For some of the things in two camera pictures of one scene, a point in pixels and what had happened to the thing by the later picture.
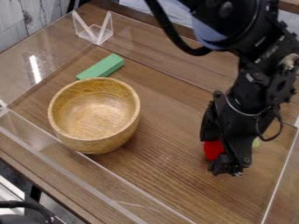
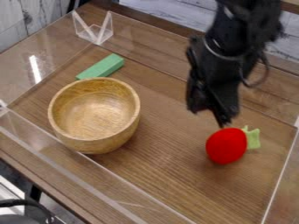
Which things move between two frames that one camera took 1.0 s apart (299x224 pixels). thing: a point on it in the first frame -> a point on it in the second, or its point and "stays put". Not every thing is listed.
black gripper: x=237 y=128 -> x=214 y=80
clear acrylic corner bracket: x=95 y=33 stays put
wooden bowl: x=94 y=114 stays put
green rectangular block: x=103 y=68 stays put
